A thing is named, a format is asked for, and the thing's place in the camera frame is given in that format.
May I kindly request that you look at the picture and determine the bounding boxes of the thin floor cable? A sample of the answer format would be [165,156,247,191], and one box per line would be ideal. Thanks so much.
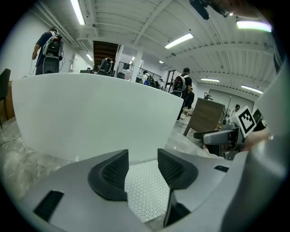
[0,134,23,146]

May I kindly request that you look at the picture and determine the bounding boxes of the white pillar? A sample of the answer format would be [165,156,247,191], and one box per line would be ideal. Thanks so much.
[131,50,144,82]

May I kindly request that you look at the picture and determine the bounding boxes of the white bathtub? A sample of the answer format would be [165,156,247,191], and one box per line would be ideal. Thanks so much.
[11,72,184,164]

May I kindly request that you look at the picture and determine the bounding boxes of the brown staircase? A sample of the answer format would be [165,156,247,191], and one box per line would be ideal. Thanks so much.
[92,40,120,67]

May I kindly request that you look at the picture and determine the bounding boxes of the black head-worn camera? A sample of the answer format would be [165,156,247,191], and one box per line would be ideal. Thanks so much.
[189,0,234,20]

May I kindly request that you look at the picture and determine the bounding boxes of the wooden side cabinet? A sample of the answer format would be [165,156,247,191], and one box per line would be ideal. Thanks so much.
[4,80,16,121]

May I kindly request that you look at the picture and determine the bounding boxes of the white dotted bath mat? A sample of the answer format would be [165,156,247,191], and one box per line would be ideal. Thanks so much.
[124,159,171,224]

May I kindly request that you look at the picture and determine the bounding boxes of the person's right forearm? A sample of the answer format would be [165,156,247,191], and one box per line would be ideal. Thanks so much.
[221,129,288,232]

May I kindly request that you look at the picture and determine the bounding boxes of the brown wooden cabinet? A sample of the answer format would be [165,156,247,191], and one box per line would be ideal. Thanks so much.
[183,97,225,137]

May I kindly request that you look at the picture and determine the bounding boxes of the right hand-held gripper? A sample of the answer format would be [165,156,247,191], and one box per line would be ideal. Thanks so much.
[193,105,270,160]

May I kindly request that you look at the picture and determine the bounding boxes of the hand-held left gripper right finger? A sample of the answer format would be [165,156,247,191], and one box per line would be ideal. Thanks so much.
[157,148,235,232]

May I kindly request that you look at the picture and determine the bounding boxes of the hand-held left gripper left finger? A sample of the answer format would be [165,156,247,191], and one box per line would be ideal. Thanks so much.
[19,149,159,232]

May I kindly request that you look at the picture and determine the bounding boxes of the person's torso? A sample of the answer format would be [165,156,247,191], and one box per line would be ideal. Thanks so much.
[255,20,290,142]

